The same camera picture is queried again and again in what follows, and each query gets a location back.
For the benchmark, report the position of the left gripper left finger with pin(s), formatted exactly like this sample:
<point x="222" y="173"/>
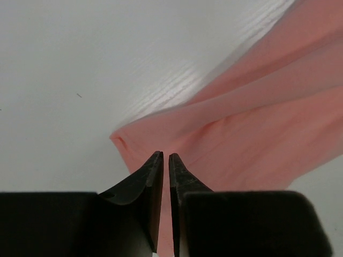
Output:
<point x="129" y="214"/>

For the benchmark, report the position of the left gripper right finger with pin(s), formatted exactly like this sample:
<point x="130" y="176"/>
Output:
<point x="181" y="181"/>

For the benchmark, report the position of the pink t shirt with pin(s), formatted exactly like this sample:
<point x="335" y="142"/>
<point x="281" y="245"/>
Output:
<point x="273" y="116"/>

